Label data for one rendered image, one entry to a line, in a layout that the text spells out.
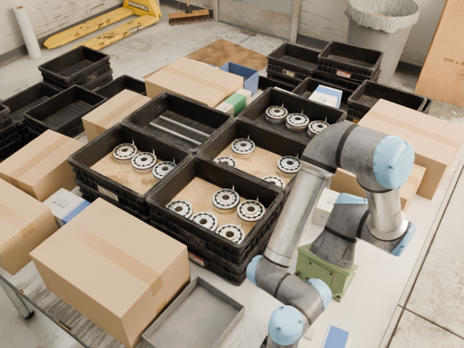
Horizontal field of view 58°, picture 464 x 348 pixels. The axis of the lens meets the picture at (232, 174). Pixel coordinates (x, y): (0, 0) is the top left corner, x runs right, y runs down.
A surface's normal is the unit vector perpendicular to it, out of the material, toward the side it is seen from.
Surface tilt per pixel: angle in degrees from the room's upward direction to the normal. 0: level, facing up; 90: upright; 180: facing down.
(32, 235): 90
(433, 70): 75
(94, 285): 0
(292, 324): 0
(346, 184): 90
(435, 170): 90
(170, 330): 0
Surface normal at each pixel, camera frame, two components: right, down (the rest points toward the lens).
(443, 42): -0.55, 0.39
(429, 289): 0.00, -0.74
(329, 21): -0.56, 0.56
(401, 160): 0.69, 0.30
